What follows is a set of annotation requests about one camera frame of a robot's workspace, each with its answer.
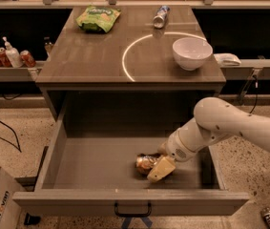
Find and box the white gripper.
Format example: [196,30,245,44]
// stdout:
[147,129,197,182]

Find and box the crushed orange soda can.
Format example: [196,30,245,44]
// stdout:
[135,153,160,176]

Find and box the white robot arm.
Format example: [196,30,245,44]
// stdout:
[147,97,270,182]

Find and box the grey open drawer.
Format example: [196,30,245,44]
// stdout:
[13,92,249,217]

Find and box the grey counter cabinet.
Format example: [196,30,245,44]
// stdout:
[36,5,226,115]

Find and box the blue and silver can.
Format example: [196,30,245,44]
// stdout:
[153,6,170,29]

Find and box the red can right of bottle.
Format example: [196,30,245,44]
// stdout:
[20,50,36,68]

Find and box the white ceramic bowl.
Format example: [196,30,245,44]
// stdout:
[172,37,213,71]

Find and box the folded white cloth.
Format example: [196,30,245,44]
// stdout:
[214,53,241,66]

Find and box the grey side shelf right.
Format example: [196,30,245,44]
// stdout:
[221,59,270,80]

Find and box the grey side shelf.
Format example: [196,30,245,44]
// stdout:
[0,61,45,82]
[221,59,270,80]

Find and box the green chip bag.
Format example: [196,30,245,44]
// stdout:
[75,6,121,33]

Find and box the grey side shelf left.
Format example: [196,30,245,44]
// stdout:
[0,61,45,82]

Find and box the small dark bottle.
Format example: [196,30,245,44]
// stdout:
[44,37,53,55]

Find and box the white pump soap bottle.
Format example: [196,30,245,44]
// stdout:
[3,37,23,68]

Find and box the black drawer handle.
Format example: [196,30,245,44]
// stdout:
[114,202,152,218]

